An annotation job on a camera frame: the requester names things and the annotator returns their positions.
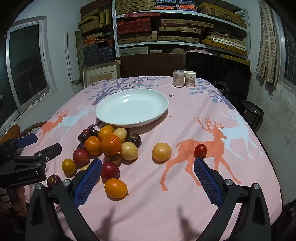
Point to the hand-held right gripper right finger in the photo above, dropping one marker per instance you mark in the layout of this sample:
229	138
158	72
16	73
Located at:
207	183

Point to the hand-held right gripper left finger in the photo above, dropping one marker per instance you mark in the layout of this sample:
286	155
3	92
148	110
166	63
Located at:
89	183

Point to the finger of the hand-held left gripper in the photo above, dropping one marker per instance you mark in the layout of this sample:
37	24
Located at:
26	140
49	150

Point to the small yellow-brown fruit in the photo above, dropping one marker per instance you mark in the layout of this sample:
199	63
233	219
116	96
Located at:
84	167

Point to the red plum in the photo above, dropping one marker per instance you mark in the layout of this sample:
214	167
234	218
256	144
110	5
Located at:
109	170

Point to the yellow tomato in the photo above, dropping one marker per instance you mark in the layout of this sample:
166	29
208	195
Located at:
69	166

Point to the dark water chestnut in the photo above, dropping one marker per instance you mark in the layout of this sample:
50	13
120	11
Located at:
133	139
54	180

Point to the dark purple plum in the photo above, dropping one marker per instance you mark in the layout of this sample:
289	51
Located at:
93	132
81	145

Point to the small red cherry tomato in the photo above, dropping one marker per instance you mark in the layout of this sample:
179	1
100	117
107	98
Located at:
200	150

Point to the beige brown fruit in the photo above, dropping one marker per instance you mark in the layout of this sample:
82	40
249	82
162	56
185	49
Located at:
115	160

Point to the orange mandarin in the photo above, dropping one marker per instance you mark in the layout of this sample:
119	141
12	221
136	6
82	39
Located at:
105	133
111	144
93	145

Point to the pale yellow round fruit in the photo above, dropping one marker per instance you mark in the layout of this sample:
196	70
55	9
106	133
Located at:
120	134
128	151

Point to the yellow-orange round fruit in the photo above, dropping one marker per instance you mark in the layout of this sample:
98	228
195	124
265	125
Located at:
161	151

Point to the small orange fruit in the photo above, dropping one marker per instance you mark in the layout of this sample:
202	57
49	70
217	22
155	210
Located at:
109	126

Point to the white oval plate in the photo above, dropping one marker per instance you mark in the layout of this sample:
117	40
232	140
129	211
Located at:
132	107

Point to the person's left hand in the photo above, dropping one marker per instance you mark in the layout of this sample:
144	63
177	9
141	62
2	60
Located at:
19	200

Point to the wooden chair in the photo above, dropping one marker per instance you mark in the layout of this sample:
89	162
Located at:
13	132

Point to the pink deer print tablecloth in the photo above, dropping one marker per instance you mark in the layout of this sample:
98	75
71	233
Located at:
150	208

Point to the black round stool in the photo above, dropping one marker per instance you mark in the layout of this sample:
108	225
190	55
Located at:
253	111

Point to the white paper cup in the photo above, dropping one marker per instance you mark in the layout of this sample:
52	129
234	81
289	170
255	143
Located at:
190	78

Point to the brown board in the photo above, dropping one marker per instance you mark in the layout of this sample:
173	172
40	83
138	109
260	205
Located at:
150	64

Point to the white metal shelf rack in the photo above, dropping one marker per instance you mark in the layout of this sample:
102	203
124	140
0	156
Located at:
115	34

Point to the shelf of flat boxes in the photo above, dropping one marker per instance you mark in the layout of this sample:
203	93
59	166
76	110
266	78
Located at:
136	25

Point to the beige checked curtain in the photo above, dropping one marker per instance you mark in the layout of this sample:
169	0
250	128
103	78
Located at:
268	41

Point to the barred window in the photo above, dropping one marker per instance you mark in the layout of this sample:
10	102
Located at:
289	46

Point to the aluminium frame window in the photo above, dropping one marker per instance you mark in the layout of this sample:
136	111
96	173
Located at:
27	64

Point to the beige picture frame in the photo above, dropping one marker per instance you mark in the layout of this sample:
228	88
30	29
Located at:
101	74

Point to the white wall pipe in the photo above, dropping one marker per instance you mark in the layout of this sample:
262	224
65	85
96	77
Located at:
69	58

